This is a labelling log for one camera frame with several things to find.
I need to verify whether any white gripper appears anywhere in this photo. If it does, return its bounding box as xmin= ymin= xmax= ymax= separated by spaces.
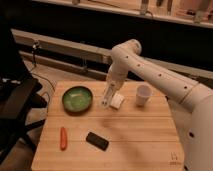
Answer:
xmin=101 ymin=68 xmax=127 ymax=107

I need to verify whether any black cable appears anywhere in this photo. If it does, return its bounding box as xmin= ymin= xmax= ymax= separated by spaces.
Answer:
xmin=31 ymin=44 xmax=56 ymax=113

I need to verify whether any black rectangular case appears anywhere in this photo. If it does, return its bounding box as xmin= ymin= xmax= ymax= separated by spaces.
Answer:
xmin=86 ymin=132 xmax=109 ymax=151

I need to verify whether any orange carrot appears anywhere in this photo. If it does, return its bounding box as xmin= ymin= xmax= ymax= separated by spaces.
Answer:
xmin=60 ymin=127 xmax=67 ymax=150

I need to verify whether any green ceramic bowl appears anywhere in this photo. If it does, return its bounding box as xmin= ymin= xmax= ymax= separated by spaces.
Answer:
xmin=62 ymin=86 xmax=93 ymax=113

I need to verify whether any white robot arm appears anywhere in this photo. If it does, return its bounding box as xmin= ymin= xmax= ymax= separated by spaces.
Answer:
xmin=101 ymin=39 xmax=213 ymax=171

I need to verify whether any white sponge block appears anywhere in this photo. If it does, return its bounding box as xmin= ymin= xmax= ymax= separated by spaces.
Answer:
xmin=110 ymin=93 xmax=124 ymax=109

